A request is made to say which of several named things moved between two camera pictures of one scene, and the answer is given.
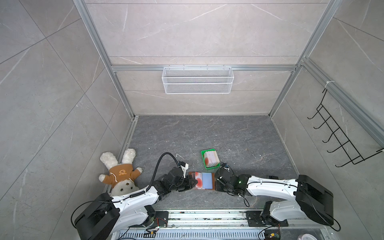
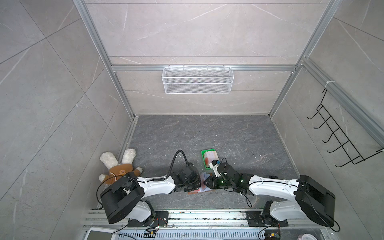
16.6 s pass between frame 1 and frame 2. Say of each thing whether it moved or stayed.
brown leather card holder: moved
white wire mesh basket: stayed
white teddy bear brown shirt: stayed
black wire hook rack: stayed
